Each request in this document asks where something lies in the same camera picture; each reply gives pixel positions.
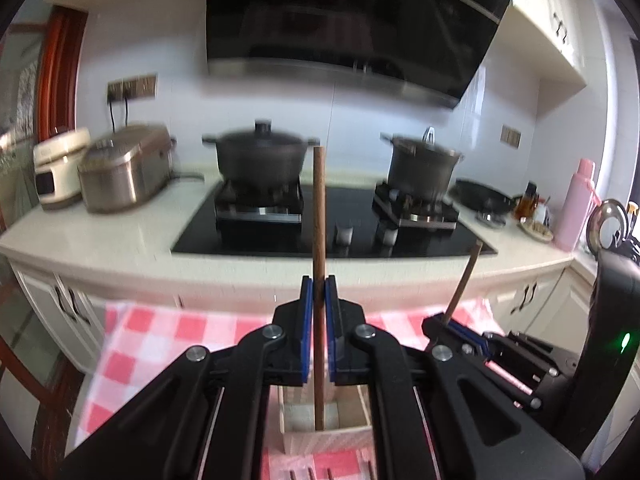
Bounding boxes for wide wall outlet panel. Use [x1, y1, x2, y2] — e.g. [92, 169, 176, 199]
[107, 75, 158, 102]

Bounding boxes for white base cabinet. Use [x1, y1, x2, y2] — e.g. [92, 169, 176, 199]
[487, 265, 596, 346]
[10, 260, 183, 376]

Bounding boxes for reddish wooden door frame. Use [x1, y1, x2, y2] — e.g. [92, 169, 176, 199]
[35, 5, 88, 146]

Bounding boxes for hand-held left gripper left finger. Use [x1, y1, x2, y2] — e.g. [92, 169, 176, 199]
[62, 275, 316, 480]

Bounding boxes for silver rice cooker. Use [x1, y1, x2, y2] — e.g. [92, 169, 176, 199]
[77, 124, 177, 214]

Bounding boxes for pink thermos bottle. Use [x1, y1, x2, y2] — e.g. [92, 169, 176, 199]
[554, 158, 598, 252]

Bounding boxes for cream white kitchen appliance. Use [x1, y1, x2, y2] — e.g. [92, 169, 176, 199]
[33, 127, 92, 211]

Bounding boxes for black power cable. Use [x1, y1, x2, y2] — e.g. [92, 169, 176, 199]
[107, 99, 133, 133]

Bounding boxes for dark steel cooking pot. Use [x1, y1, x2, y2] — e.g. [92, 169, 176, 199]
[380, 127, 465, 200]

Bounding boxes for black range hood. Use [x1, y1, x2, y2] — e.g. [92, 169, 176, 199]
[206, 0, 517, 110]

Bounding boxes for white perforated utensil basket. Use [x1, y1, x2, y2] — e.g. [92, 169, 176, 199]
[274, 384, 375, 456]

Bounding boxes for round steel lid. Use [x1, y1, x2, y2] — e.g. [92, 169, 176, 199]
[586, 199, 630, 256]

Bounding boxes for pink checkered tablecloth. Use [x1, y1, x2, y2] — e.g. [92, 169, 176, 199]
[65, 297, 506, 480]

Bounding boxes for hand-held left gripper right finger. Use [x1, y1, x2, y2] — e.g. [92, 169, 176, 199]
[325, 275, 586, 480]

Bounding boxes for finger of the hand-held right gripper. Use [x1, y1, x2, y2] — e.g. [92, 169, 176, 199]
[470, 330, 561, 411]
[422, 314, 482, 357]

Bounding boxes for condiment tray with bottles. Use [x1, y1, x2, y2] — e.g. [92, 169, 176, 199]
[517, 217, 555, 242]

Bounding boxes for black lidded cooking pot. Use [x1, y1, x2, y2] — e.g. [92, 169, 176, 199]
[201, 120, 321, 187]

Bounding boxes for black wok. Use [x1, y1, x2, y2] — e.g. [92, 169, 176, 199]
[450, 178, 516, 213]

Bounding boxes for amber glass bottle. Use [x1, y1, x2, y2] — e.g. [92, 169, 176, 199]
[515, 182, 538, 221]

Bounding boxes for black glass gas cooktop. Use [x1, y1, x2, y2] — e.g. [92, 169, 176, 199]
[170, 180, 499, 259]

